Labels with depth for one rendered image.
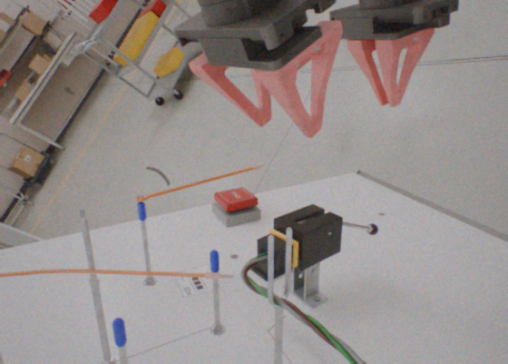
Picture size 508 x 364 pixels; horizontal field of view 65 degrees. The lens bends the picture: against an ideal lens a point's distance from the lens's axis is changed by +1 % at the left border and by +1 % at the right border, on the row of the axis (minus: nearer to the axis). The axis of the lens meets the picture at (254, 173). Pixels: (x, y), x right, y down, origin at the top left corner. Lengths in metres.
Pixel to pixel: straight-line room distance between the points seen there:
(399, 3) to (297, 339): 0.31
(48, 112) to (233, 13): 8.12
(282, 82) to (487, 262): 0.39
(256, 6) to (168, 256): 0.34
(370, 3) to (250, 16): 0.17
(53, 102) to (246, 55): 8.13
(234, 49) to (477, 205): 1.49
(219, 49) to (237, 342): 0.26
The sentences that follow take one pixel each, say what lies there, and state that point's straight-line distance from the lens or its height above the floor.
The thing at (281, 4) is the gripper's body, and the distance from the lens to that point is 0.26.
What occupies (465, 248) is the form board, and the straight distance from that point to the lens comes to 0.59.
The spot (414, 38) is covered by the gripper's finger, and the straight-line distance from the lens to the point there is 0.43.
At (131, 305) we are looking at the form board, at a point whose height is 1.22.
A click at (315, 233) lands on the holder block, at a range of 0.38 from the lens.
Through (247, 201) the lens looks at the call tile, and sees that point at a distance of 0.57.
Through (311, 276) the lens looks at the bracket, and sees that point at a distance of 0.43.
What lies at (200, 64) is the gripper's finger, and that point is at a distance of 0.30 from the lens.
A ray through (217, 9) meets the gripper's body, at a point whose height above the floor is 1.36.
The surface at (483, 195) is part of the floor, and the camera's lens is 1.70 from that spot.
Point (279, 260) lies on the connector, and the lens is 0.37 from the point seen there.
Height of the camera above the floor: 1.43
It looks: 34 degrees down
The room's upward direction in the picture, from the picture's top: 55 degrees counter-clockwise
